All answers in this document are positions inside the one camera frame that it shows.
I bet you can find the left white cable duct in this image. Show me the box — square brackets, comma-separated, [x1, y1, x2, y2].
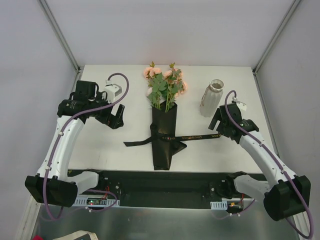
[72, 197, 120, 208]

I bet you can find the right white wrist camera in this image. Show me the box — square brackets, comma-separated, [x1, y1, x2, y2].
[233, 99, 247, 111]

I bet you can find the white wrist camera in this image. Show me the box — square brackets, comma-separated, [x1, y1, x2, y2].
[233, 99, 247, 111]
[104, 84, 122, 103]

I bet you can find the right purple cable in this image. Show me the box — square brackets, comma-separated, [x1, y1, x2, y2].
[223, 89, 315, 239]

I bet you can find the aluminium frame post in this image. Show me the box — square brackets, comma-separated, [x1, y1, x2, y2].
[37, 0, 81, 74]
[252, 0, 303, 76]

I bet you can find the pink rose stem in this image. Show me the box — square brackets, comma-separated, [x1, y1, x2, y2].
[147, 73, 168, 110]
[143, 61, 162, 109]
[164, 62, 183, 113]
[166, 80, 188, 111]

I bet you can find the white ribbed ceramic vase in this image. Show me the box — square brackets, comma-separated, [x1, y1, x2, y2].
[199, 79, 225, 118]

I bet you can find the red cloth item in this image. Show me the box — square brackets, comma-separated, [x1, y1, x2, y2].
[32, 235, 44, 240]

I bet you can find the black wrapping paper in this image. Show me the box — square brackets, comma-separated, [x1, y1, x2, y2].
[150, 102, 187, 170]

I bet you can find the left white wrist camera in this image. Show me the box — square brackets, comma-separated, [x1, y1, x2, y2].
[104, 84, 122, 103]

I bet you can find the right aluminium frame post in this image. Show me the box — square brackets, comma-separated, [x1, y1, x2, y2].
[252, 0, 303, 76]

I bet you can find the black gold-lettered ribbon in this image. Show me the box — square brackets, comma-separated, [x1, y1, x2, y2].
[124, 124, 222, 147]

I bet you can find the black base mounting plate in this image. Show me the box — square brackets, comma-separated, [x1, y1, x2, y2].
[67, 169, 271, 208]

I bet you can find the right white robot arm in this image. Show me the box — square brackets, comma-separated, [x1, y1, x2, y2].
[208, 102, 311, 221]

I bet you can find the white cable duct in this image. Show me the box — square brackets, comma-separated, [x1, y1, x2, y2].
[209, 198, 254, 212]
[72, 197, 120, 208]

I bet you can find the right white cable duct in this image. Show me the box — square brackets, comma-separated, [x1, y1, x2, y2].
[209, 198, 254, 212]

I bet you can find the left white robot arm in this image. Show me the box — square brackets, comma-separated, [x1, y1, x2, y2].
[24, 80, 125, 208]

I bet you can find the left aluminium frame post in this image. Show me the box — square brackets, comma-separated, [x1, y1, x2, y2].
[37, 0, 81, 74]

